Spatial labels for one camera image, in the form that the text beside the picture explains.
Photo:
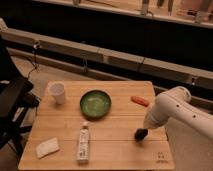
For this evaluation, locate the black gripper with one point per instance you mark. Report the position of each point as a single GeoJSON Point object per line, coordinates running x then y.
{"type": "Point", "coordinates": [140, 134]}

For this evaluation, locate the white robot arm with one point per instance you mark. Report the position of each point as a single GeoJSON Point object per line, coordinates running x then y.
{"type": "Point", "coordinates": [174, 103]}

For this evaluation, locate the orange carrot toy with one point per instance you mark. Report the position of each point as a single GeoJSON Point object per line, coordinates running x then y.
{"type": "Point", "coordinates": [140, 101]}

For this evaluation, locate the green bowl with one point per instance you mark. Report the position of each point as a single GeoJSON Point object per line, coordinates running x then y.
{"type": "Point", "coordinates": [95, 104]}

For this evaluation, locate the white tube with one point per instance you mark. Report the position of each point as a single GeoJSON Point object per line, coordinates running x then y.
{"type": "Point", "coordinates": [83, 144]}

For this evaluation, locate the wooden folding table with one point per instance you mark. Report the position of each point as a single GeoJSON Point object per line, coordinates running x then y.
{"type": "Point", "coordinates": [112, 144]}

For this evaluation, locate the white paper cup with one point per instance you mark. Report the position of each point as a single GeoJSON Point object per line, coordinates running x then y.
{"type": "Point", "coordinates": [57, 91]}

